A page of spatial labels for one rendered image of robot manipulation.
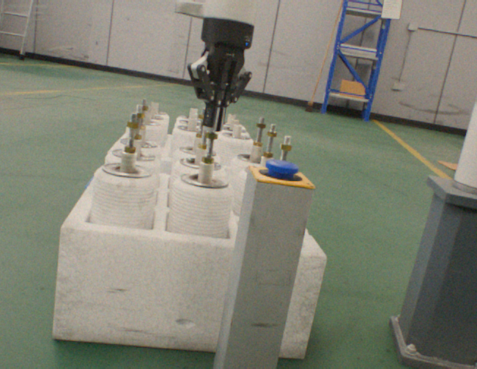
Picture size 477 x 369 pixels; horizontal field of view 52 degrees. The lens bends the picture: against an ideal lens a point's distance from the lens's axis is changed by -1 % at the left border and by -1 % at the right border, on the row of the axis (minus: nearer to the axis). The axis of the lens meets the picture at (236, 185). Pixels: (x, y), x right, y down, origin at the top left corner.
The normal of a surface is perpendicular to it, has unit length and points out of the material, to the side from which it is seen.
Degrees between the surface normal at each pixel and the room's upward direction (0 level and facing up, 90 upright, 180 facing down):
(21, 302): 0
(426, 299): 90
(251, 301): 90
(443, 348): 90
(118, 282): 90
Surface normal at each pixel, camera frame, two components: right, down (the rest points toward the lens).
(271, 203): 0.11, 0.25
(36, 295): 0.16, -0.96
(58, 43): -0.17, 0.21
